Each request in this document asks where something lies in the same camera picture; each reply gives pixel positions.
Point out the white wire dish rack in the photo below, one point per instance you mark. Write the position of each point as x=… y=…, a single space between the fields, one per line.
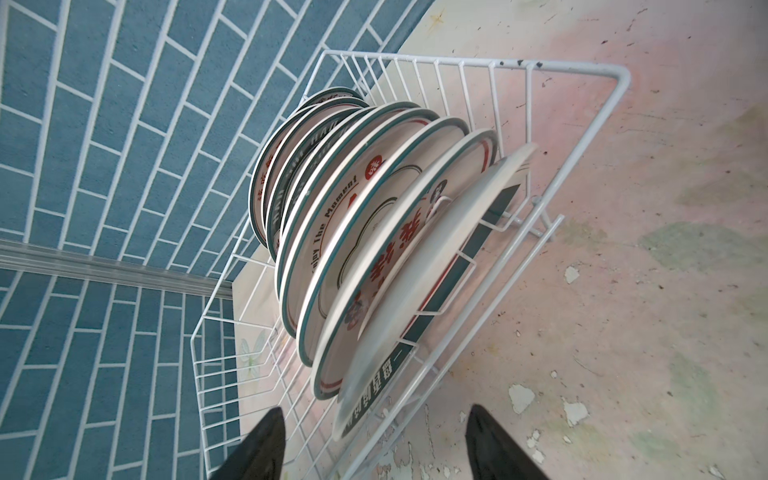
x=244 y=361

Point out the white plate green red rim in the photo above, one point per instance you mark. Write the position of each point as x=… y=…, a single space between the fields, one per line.
x=416 y=277

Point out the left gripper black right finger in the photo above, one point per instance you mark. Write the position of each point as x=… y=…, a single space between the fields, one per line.
x=493 y=454

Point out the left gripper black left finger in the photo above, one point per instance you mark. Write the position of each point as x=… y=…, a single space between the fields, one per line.
x=261 y=454

